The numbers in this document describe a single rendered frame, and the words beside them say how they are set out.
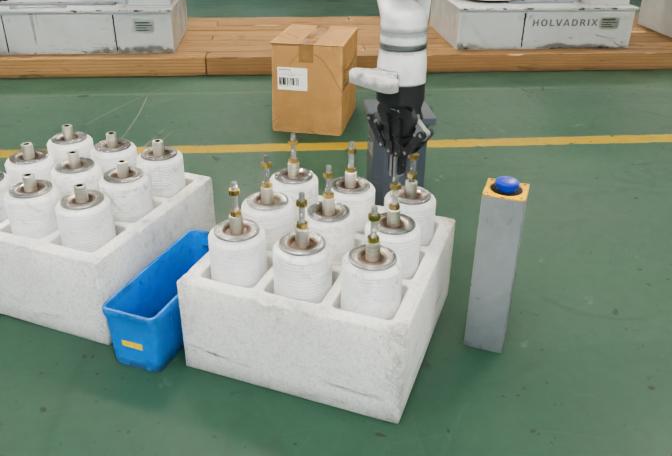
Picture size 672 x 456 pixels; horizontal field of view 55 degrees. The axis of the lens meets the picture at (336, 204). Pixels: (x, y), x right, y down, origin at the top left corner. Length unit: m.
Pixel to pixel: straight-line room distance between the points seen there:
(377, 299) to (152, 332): 0.39
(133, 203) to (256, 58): 1.66
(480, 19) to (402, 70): 2.10
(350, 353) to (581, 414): 0.40
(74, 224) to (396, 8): 0.67
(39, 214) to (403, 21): 0.75
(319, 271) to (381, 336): 0.14
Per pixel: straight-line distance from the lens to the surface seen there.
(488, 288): 1.19
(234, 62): 2.90
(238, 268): 1.08
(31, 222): 1.32
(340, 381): 1.08
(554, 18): 3.18
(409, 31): 0.97
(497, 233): 1.13
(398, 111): 1.02
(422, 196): 1.21
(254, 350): 1.11
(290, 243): 1.05
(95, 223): 1.23
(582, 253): 1.63
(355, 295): 1.01
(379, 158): 1.51
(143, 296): 1.28
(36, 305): 1.37
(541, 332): 1.34
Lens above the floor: 0.78
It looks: 27 degrees down
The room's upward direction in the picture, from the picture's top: 1 degrees clockwise
